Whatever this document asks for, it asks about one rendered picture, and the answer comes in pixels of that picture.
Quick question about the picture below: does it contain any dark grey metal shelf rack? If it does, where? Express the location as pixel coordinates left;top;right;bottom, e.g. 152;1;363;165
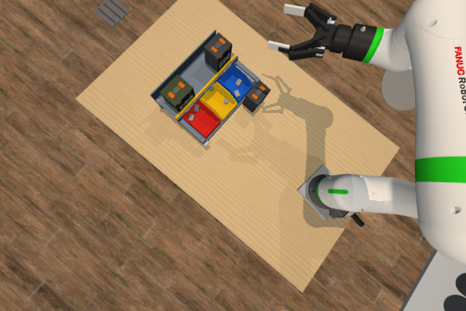
150;29;261;147

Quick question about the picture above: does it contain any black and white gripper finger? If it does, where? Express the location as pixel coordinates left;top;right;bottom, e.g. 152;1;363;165
284;3;337;31
268;33;327;60

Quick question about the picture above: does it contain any yellow bin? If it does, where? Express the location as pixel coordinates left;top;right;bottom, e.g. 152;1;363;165
200;82;237;121

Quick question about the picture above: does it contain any yellow flat bar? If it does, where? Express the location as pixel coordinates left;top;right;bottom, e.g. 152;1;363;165
175;55;237;119

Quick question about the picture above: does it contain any blue open bin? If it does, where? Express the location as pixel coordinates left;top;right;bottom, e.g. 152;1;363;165
217;64;253;103

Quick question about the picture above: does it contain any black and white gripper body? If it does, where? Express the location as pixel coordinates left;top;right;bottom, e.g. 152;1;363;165
314;23;351;54

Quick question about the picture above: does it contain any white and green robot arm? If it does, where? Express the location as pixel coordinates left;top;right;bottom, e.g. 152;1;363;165
308;0;466;265

